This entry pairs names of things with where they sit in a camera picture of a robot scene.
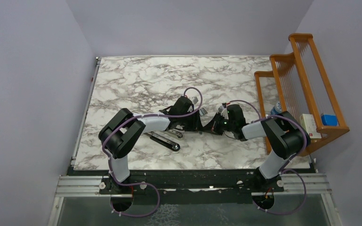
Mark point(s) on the blue small box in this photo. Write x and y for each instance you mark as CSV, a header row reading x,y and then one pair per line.
x,y
329,120

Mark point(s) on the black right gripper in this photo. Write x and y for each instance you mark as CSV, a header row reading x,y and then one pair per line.
x,y
216,120

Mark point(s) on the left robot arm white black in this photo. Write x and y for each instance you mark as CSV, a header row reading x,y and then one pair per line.
x,y
120,134

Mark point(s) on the wooden orange rack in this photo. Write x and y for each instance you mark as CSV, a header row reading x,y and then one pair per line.
x,y
303,86

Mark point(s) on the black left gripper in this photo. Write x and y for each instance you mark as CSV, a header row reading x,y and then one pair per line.
x,y
196,125

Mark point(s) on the blue white bottle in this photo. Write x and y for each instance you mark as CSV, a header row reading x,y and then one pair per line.
x,y
276,109

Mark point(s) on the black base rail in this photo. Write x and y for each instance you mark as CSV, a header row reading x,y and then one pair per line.
x,y
148,187

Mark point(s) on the white red box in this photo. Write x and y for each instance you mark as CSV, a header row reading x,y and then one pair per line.
x,y
308,123

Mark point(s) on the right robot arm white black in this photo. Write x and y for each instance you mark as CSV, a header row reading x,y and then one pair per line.
x,y
286,136

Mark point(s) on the long black silver stapler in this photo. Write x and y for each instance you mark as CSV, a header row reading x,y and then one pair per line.
x,y
172,145

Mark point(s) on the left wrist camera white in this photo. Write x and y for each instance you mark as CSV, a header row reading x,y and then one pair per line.
x,y
194,100

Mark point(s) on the staple tray with staples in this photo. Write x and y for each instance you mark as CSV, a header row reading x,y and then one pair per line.
x,y
202,112

